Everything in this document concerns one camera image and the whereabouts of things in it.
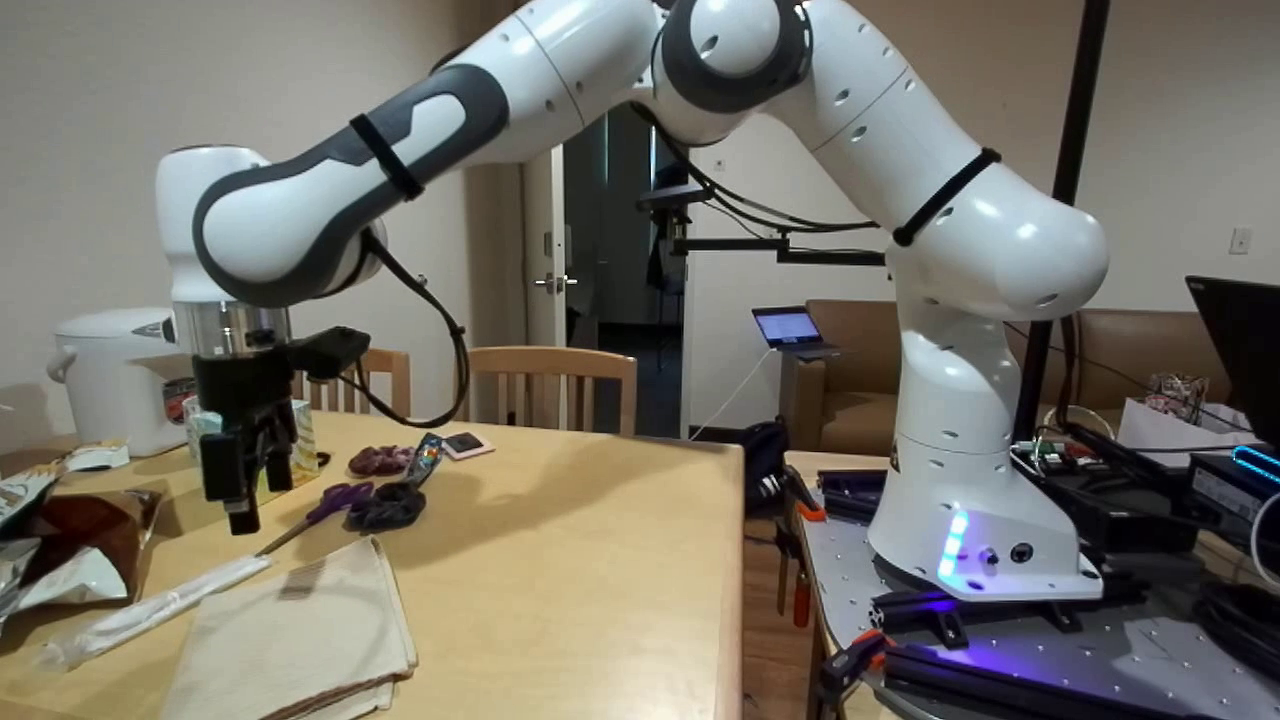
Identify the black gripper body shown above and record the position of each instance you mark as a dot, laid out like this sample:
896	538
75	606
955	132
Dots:
246	401

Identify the beige cloth towel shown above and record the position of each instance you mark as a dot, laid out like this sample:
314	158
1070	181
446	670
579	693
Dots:
292	626

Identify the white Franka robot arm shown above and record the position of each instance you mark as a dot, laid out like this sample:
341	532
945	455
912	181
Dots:
987	243

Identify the brown snack bag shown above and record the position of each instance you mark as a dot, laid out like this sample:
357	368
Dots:
113	525

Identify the long white paper wrapper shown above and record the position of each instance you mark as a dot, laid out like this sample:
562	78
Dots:
160	606

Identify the white electric water boiler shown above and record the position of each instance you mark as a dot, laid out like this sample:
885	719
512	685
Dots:
113	385

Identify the light wooden slat-back chair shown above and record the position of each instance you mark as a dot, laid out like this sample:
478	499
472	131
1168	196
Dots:
385	366
554	362

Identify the small white packet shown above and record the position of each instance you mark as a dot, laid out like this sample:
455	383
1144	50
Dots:
97	460

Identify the pink-cased phone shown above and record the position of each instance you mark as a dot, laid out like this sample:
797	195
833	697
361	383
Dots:
466	445

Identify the silver foil snack bag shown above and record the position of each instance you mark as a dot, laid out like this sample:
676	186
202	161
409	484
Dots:
26	489

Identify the black device at table edge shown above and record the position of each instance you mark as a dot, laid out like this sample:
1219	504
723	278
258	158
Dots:
766	465

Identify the small tablet with blue screen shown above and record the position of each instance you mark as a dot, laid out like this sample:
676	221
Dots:
789	325

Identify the grey robot mounting plate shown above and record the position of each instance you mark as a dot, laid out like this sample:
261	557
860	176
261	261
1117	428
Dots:
1067	653

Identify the black stand pole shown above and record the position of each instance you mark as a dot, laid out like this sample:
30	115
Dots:
1067	145

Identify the black control box blue light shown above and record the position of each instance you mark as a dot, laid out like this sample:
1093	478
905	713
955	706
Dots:
1240	484

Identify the black laptop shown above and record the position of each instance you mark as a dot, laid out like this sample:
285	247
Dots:
1246	353

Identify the wrist-mounted camera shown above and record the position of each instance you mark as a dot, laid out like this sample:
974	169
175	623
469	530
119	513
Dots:
329	353

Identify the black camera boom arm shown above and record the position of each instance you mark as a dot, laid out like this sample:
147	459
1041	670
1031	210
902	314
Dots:
785	248

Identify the white wall outlet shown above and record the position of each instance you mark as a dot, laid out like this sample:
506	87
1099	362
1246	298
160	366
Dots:
1236	243

